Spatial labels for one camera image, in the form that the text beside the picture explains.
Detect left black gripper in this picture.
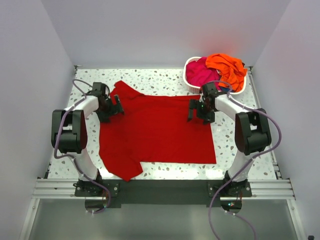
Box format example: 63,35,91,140
96,94,124,123

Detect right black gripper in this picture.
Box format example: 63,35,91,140
187,98,215,125

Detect red t shirt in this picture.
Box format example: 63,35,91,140
99,81,217,181

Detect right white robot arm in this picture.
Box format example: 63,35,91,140
188,82,272,197

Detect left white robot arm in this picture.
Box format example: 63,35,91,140
51,79,124,196

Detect magenta t shirt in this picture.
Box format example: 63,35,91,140
185,56,221,90

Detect white laundry basket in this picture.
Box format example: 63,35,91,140
182,56,247,96

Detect orange t shirt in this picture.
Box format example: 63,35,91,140
205,53,247,93

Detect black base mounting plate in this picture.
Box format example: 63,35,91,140
73,179,252,210

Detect aluminium frame rail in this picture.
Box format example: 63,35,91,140
32,179,295,200

